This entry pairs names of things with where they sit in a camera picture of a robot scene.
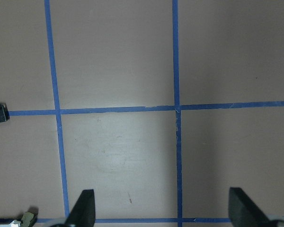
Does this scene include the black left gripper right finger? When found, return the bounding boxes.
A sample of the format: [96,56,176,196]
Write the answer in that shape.
[229,187,270,227]

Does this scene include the white curved plastic arc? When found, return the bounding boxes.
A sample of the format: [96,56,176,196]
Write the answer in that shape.
[0,219,22,227]

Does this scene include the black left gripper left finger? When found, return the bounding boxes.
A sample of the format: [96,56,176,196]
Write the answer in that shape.
[63,189,95,227]

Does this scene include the dark green curved brake shoe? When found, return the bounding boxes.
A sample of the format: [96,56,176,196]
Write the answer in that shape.
[20,207,38,227]

